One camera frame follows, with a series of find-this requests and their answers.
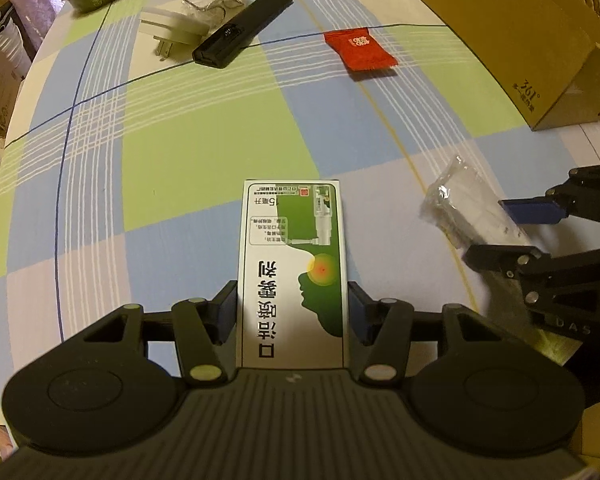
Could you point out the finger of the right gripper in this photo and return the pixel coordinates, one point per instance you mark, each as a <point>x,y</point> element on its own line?
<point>499,258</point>
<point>536,210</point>

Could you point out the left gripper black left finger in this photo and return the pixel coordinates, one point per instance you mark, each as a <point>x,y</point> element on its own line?
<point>204,335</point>

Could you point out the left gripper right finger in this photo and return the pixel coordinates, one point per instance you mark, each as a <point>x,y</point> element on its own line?
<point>379,336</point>

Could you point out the white remote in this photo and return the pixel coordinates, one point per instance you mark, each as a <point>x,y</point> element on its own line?
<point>464,207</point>

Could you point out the green white spray box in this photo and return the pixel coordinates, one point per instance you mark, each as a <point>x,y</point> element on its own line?
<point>292,273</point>

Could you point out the black remote control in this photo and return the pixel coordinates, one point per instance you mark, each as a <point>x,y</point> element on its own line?
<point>220,49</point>

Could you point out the brown cardboard box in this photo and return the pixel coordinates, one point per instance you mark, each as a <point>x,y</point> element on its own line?
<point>545,54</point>

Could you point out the red snack packet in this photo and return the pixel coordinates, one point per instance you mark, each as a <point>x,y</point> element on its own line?
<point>359,50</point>

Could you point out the white power adapter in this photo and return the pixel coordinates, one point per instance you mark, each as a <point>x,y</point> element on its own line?
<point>169,28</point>

